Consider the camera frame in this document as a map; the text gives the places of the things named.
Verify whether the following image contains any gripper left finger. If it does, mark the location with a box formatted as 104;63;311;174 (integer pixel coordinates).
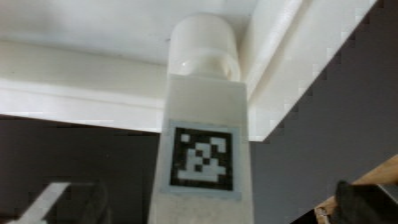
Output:
12;182;110;224

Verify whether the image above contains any white leg with tag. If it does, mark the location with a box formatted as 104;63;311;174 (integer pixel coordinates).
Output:
147;13;254;224

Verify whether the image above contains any white square tabletop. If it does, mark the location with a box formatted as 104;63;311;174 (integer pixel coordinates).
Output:
0;0;378;140

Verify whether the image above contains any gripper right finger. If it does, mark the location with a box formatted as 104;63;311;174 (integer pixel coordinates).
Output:
332;181;398;224

